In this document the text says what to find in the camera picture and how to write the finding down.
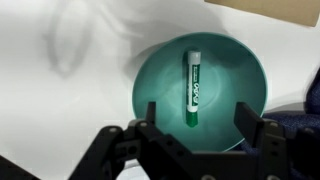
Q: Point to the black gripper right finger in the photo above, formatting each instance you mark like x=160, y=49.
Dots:
x=279, y=150

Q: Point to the teal bowl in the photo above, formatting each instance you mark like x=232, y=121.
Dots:
x=229, y=73

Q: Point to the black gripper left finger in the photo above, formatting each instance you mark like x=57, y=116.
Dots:
x=161, y=156

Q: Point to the dark blue cloth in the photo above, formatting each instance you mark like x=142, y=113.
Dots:
x=291, y=121

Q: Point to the green white marker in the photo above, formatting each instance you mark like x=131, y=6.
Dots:
x=193, y=86

